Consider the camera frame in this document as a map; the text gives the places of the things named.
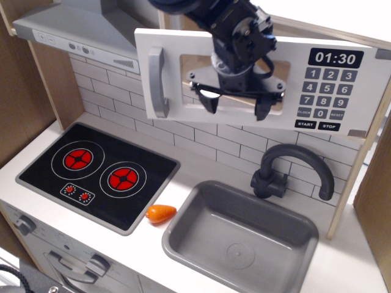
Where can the grey oven knob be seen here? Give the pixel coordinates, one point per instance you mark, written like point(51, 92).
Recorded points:
point(25, 225)

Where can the black toy stove top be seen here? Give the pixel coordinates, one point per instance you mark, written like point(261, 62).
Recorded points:
point(103, 178)

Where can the white toy microwave door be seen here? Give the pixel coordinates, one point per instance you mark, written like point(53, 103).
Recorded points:
point(311, 85)

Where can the grey toy range hood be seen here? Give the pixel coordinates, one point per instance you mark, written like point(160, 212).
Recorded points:
point(97, 30)

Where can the wooden microwave cabinet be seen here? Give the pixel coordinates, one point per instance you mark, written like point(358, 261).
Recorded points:
point(241, 147)

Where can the grey toy sink basin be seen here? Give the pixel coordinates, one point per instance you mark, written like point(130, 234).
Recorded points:
point(241, 241)

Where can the orange toy carrot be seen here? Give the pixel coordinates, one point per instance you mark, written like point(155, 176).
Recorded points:
point(158, 213)

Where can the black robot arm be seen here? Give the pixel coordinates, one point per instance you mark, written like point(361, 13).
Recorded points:
point(242, 38)

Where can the grey microwave door handle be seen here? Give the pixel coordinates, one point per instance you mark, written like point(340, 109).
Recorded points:
point(160, 104)

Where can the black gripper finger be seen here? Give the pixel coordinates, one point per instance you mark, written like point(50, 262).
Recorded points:
point(263, 105)
point(208, 96)

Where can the grey oven door handle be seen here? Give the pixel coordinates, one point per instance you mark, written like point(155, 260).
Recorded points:
point(76, 270)

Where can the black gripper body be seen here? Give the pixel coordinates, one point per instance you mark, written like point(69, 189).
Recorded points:
point(250, 84)

